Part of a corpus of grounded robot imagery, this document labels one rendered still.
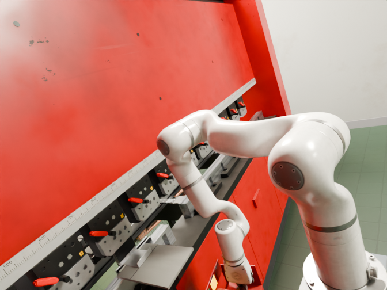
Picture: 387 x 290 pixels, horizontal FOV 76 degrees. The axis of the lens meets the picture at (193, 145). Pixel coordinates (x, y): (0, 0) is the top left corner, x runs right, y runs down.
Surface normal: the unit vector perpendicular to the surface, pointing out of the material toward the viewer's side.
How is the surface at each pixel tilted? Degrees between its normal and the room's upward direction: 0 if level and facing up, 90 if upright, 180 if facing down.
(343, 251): 90
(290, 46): 90
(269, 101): 90
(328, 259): 90
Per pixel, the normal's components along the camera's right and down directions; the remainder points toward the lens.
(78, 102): 0.81, -0.15
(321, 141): 0.23, -0.62
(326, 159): 0.46, -0.22
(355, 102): -0.58, 0.43
